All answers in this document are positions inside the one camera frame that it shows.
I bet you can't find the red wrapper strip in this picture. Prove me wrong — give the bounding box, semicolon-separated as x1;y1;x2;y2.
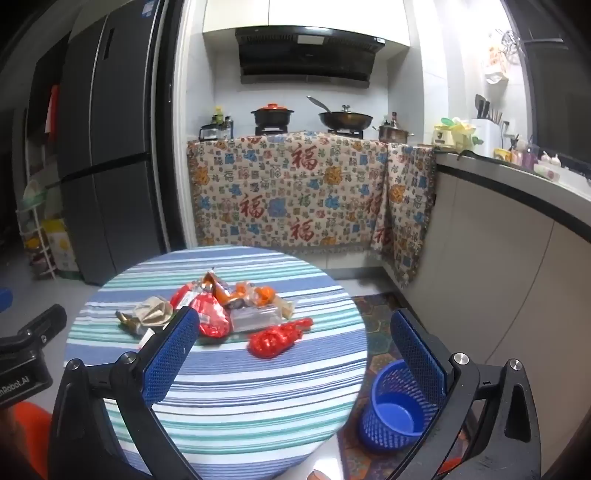
171;282;205;309

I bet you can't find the dark grey refrigerator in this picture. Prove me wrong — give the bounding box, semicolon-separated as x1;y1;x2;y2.
58;0;174;285

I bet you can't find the white utensil holder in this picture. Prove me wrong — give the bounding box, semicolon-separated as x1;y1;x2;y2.
470;95;503;158

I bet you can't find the striped round tablecloth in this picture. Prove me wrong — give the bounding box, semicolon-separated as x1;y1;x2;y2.
65;246;369;480

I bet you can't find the black range hood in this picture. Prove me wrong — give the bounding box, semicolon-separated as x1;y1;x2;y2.
235;27;387;88

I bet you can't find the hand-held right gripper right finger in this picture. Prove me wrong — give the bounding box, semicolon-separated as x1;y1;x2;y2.
388;308;542;480

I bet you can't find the gold foil wrapper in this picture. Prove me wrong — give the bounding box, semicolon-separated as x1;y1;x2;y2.
115;310;140;333

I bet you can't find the blue plastic waste basket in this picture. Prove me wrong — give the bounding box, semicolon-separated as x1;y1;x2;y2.
360;360;446;452

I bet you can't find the crumpled beige paper bag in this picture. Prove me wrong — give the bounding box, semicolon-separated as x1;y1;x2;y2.
134;298;174;329

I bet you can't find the hanging red cloth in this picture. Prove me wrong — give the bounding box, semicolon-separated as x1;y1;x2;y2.
46;85;61;134

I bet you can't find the black wok with lid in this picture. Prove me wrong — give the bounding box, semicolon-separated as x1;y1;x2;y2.
307;95;375;132

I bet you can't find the black seasoning rack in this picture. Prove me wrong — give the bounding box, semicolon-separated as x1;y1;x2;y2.
199;106;234;142

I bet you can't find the wall hook rack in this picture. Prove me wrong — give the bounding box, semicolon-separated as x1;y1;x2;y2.
482;28;523;85

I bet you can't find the white wire shelf rack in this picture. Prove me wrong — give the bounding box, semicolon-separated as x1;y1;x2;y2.
16;138;59;280

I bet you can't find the clear plastic wrapper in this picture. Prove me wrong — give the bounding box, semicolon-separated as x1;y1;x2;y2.
229;298;296;333

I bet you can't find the pale green plastic bag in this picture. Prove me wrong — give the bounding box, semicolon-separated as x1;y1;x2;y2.
23;179;48;206

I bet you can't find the person's orange garment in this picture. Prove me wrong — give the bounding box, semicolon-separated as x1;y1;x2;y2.
0;401;52;480

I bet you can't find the black clay pot orange lid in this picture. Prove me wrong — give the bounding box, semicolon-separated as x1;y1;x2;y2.
250;104;294;128

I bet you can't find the red snack packet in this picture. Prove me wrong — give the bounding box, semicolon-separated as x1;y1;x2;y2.
193;295;230;339

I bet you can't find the white kitchen counter cabinet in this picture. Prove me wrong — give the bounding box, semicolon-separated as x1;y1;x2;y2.
392;150;591;480

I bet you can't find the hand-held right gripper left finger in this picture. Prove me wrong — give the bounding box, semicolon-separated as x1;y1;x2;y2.
47;305;204;480

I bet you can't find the orange plastic bag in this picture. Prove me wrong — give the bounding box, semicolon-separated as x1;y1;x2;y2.
235;282;278;308

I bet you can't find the yellow cardboard box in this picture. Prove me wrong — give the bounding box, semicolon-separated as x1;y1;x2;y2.
41;219;78;274

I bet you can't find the crushed orange soda can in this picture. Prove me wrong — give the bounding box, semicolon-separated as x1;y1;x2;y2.
203;271;236;308

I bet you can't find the steel cooking pot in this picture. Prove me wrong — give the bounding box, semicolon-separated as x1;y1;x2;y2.
378;121;415;144

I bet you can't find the crumpled red plastic bag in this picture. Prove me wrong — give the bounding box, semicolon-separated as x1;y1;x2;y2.
249;318;314;359

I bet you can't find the printed floral cloth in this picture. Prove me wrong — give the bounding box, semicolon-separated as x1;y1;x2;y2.
369;143;437;288
187;131;389;256

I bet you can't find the yellow green plastic container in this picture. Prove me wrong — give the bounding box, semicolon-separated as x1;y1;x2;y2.
433;117;484;151

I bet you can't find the dark window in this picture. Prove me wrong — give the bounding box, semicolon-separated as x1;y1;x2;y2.
522;37;591;169

